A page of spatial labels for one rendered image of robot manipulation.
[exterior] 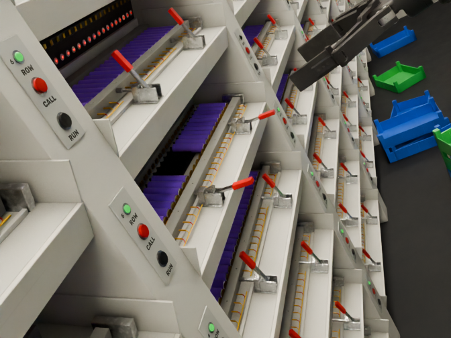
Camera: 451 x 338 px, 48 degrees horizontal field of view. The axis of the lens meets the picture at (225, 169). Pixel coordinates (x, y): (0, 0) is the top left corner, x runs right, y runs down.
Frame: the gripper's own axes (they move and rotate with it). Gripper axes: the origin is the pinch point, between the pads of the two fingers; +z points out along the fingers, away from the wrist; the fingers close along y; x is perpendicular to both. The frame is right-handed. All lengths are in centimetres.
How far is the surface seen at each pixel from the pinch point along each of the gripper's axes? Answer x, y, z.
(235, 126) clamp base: -4.9, 13.6, 22.8
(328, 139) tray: -45, 83, 31
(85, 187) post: 11.6, -38.0, 16.2
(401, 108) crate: -99, 201, 25
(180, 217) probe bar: -3.4, -19.9, 23.9
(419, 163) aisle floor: -101, 138, 23
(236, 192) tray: -9.8, -6.7, 21.4
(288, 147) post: -21.1, 30.4, 23.7
